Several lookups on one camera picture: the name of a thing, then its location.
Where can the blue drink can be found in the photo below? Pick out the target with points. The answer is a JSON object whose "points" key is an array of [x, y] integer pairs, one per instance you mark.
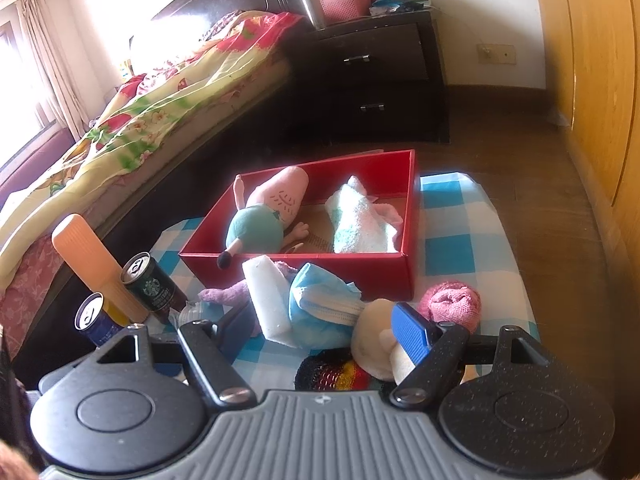
{"points": [[100, 325]]}

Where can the white and green towel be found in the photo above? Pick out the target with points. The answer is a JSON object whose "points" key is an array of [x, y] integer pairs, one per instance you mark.
{"points": [[355, 225]]}

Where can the floral yellow blanket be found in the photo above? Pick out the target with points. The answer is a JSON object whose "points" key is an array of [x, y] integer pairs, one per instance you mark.
{"points": [[150, 120]]}

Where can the cream bear plush toy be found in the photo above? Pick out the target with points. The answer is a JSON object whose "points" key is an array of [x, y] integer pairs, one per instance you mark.
{"points": [[372, 325]]}

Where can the black multicoloured crocheted pouch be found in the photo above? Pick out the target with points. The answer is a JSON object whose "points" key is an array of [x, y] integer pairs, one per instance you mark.
{"points": [[325, 370]]}

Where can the pink pig plush toy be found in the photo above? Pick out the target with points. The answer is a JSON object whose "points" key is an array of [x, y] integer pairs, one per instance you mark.
{"points": [[285, 192]]}

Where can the light wooden wardrobe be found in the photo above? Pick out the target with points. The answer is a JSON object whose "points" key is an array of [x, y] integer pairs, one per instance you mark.
{"points": [[590, 85]]}

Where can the beige curtain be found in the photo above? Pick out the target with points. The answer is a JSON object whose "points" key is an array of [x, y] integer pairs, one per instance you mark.
{"points": [[50, 60]]}

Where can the red cardboard box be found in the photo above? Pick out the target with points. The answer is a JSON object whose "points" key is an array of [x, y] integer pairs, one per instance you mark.
{"points": [[300, 271]]}

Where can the pink patterned bed sheet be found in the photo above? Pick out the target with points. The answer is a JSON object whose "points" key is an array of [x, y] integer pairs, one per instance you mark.
{"points": [[30, 280]]}

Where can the orange plastic bottle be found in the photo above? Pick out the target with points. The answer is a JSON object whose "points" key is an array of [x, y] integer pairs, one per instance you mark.
{"points": [[80, 245]]}

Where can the white foam block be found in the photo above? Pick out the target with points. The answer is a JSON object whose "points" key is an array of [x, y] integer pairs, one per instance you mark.
{"points": [[265, 295]]}

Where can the pink knitted hat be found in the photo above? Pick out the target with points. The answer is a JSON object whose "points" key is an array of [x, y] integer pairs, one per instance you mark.
{"points": [[450, 302]]}

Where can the purple window seat cushion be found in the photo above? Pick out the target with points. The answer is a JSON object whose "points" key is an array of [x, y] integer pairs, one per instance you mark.
{"points": [[30, 155]]}

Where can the blue face mask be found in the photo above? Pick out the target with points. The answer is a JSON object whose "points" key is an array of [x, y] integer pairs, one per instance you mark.
{"points": [[310, 285]]}

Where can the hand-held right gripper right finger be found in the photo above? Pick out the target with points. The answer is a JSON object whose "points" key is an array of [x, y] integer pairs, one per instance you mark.
{"points": [[412, 330]]}

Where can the green coffee can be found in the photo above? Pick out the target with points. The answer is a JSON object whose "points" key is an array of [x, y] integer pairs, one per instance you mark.
{"points": [[150, 290]]}

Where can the small pink cloth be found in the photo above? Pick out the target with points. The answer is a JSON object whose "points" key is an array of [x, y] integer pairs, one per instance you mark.
{"points": [[386, 212]]}

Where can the blue checkered tablecloth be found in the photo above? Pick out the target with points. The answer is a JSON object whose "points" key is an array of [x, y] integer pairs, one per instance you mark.
{"points": [[465, 240]]}

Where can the dark wooden nightstand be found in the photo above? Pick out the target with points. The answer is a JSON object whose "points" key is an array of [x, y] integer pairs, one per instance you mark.
{"points": [[440, 85]]}

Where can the pink plastic basket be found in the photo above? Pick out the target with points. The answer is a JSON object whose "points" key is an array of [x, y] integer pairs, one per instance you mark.
{"points": [[345, 2]]}

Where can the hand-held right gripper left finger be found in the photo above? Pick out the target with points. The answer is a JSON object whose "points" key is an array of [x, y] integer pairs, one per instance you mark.
{"points": [[237, 321]]}

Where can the dark nightstand drawer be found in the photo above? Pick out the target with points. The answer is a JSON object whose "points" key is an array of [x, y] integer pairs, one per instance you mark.
{"points": [[390, 50], [410, 110]]}

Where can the stainless steel thermos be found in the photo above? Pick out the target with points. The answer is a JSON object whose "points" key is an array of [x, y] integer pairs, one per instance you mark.
{"points": [[312, 10]]}

